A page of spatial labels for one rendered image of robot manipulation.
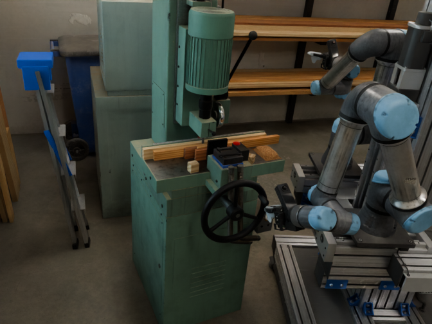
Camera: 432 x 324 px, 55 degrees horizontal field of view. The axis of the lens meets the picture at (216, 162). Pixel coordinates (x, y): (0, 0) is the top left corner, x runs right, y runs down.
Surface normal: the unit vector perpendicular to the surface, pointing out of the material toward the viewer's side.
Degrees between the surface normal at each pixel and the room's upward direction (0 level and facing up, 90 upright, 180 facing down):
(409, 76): 90
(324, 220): 59
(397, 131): 83
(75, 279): 0
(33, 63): 90
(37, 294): 0
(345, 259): 90
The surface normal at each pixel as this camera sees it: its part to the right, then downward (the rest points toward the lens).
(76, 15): 0.30, 0.47
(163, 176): 0.08, -0.88
